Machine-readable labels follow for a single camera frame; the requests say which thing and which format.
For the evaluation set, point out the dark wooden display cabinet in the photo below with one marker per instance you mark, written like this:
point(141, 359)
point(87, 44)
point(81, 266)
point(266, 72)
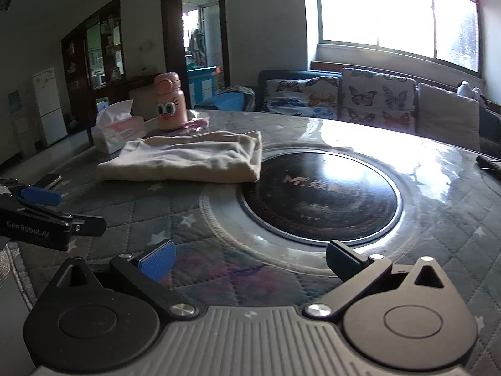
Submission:
point(78, 70)

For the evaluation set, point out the black smartphone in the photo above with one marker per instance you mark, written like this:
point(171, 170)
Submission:
point(47, 181)

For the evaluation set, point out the white fridge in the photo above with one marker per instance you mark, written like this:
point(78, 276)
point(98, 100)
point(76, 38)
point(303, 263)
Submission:
point(49, 105)

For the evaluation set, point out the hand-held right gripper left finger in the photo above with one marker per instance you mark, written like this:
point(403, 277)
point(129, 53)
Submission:
point(158, 260)

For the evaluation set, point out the butterfly print cushion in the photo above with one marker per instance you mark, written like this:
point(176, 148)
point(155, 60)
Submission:
point(375, 102)
point(297, 100)

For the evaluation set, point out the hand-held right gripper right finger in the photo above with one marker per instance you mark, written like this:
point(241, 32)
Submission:
point(340, 260)

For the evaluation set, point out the beige cushion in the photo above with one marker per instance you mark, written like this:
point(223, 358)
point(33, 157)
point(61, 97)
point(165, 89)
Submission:
point(446, 117)

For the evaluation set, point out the large window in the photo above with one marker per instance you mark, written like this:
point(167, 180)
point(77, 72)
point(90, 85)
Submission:
point(391, 8)

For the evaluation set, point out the pink cartoon face bottle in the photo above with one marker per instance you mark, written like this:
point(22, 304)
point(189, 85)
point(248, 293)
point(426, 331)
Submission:
point(169, 102)

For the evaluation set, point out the round black induction cooktop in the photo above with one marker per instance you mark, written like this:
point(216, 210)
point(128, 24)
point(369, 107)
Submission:
point(321, 203)

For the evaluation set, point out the blue cabinet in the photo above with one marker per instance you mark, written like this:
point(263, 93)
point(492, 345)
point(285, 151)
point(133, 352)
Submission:
point(201, 86)

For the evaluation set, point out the blue cloth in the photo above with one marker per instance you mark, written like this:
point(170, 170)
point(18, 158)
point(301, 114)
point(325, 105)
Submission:
point(223, 102)

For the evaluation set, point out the black remote control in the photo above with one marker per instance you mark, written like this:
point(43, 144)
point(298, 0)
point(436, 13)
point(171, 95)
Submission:
point(489, 163)

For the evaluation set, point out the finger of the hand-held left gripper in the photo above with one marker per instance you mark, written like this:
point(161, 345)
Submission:
point(39, 196)
point(90, 225)

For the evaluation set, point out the cream long-sleeve garment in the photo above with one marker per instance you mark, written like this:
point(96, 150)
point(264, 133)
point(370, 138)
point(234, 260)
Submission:
point(176, 156)

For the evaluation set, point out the pink and white tissue box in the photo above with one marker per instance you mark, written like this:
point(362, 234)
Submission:
point(117, 135)

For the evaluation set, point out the hanging clothes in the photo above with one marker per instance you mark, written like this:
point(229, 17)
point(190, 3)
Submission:
point(195, 45)

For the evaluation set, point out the white plush toy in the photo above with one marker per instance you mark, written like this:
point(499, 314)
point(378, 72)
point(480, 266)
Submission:
point(467, 90)

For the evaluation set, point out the small pink cloth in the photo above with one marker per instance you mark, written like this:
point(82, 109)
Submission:
point(195, 123)

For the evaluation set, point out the dark wooden door frame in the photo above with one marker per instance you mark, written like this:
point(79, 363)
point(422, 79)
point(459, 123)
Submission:
point(170, 47)

